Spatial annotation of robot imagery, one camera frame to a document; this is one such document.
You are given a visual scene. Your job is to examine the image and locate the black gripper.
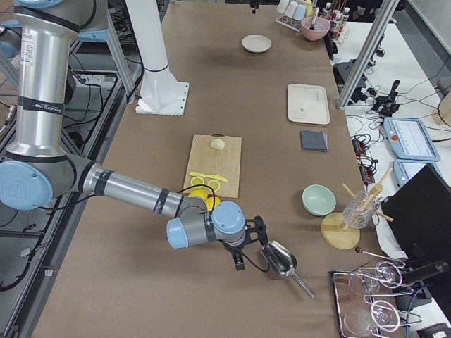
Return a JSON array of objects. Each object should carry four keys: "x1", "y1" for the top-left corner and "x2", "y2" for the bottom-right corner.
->
[{"x1": 222, "y1": 215, "x2": 266, "y2": 270}]

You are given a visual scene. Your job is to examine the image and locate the white steamed bun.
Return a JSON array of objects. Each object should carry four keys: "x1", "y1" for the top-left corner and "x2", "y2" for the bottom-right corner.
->
[{"x1": 210, "y1": 138, "x2": 226, "y2": 151}]

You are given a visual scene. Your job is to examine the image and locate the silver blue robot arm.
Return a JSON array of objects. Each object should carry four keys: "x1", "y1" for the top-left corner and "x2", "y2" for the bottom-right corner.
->
[{"x1": 1, "y1": 1, "x2": 268, "y2": 270}]

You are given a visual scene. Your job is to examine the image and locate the metal tray with glasses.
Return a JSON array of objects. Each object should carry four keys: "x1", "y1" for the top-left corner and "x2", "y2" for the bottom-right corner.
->
[{"x1": 330, "y1": 261, "x2": 422, "y2": 337}]

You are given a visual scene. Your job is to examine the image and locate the cream rectangular tray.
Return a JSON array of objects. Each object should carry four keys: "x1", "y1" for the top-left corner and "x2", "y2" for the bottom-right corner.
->
[{"x1": 287, "y1": 84, "x2": 330, "y2": 125}]

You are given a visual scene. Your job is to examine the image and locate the metal scoop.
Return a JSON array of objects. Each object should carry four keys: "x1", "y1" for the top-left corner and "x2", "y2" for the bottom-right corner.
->
[{"x1": 261, "y1": 240, "x2": 315, "y2": 298}]

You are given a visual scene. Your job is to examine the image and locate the whole yellow lemon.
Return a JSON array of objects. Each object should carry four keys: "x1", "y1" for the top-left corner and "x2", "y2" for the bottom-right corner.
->
[
  {"x1": 206, "y1": 196, "x2": 221, "y2": 211},
  {"x1": 188, "y1": 188, "x2": 209, "y2": 201}
]

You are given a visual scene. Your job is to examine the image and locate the mint green bowl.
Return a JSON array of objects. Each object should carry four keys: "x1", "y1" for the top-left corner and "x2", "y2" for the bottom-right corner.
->
[{"x1": 302, "y1": 184, "x2": 336, "y2": 216}]

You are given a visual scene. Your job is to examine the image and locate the lemon slice near knife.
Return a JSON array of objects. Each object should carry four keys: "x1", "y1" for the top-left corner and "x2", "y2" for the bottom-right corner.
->
[{"x1": 190, "y1": 176, "x2": 204, "y2": 186}]

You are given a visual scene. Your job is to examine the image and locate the wooden cup tree stand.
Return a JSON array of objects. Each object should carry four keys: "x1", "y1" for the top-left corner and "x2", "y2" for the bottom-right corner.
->
[{"x1": 321, "y1": 167, "x2": 393, "y2": 249}]

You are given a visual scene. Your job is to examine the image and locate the yellow plastic knife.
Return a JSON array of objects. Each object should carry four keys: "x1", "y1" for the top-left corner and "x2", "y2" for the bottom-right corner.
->
[{"x1": 189, "y1": 171, "x2": 228, "y2": 182}]

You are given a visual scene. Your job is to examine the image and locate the bamboo cutting board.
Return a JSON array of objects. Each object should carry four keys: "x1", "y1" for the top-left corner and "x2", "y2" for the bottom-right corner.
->
[{"x1": 183, "y1": 134, "x2": 242, "y2": 198}]

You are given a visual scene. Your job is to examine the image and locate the clear glass cup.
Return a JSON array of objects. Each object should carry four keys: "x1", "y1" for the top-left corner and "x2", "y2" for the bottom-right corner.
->
[{"x1": 342, "y1": 191, "x2": 381, "y2": 229}]

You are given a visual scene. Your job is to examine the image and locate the grey folded cloth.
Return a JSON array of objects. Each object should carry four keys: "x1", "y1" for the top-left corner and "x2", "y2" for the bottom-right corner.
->
[{"x1": 300, "y1": 130, "x2": 328, "y2": 152}]

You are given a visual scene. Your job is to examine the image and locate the blue teach pendant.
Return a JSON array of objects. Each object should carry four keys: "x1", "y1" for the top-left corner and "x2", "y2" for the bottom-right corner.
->
[
  {"x1": 393, "y1": 159, "x2": 441, "y2": 188},
  {"x1": 383, "y1": 117, "x2": 440, "y2": 162}
]

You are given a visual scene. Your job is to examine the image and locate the black monitor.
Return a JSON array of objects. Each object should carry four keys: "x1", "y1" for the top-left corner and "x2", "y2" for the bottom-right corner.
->
[{"x1": 382, "y1": 165, "x2": 450, "y2": 262}]

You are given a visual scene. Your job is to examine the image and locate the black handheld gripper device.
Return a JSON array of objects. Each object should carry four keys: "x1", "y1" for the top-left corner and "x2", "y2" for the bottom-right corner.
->
[{"x1": 372, "y1": 80, "x2": 400, "y2": 118}]

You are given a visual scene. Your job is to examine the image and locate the cream round plate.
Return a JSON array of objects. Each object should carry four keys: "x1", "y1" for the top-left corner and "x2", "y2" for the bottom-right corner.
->
[{"x1": 242, "y1": 35, "x2": 272, "y2": 54}]

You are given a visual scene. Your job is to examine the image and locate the pink bowl with ice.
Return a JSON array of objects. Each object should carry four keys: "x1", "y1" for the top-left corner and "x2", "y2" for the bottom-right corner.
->
[{"x1": 301, "y1": 17, "x2": 330, "y2": 42}]

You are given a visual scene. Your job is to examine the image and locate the white cup rack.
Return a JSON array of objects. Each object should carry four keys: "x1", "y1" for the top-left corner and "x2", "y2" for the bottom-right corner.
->
[{"x1": 276, "y1": 0, "x2": 317, "y2": 32}]

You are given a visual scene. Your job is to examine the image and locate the metal muddler stick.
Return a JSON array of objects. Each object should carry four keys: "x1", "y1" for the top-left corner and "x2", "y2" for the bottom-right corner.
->
[{"x1": 309, "y1": 7, "x2": 319, "y2": 30}]

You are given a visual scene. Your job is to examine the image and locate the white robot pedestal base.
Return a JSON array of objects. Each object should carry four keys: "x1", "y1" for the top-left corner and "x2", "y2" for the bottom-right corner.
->
[{"x1": 126, "y1": 0, "x2": 189, "y2": 116}]

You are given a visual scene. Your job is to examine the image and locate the aluminium frame post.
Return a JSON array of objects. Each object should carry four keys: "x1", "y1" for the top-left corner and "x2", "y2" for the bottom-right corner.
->
[{"x1": 337, "y1": 0, "x2": 399, "y2": 110}]

